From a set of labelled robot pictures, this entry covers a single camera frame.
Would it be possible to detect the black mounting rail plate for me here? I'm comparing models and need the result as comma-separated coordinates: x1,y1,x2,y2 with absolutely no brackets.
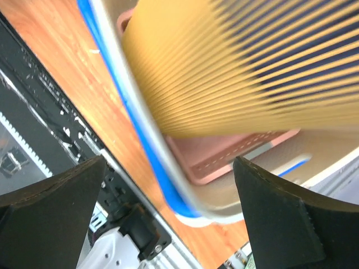
1,16,172,263

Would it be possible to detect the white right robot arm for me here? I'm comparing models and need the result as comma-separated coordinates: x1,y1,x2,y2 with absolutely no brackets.
1,156,358,268

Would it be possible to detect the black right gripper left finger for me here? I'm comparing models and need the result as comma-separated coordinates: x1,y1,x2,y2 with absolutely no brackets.
1,156,106,268

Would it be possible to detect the pink small tray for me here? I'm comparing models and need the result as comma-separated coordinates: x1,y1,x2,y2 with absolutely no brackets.
116,8,301,185

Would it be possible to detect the blue rimmed white tub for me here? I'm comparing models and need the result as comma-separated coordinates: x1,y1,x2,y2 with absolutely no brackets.
78,1,243,227

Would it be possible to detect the beige perforated basket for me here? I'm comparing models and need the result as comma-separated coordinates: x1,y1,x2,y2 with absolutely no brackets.
78,1,358,226

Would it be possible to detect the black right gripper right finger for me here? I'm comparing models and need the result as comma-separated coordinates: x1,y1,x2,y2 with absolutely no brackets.
233,157,358,268

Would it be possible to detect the yellow slatted basket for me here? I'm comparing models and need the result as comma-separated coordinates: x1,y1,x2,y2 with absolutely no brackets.
121,1,358,137

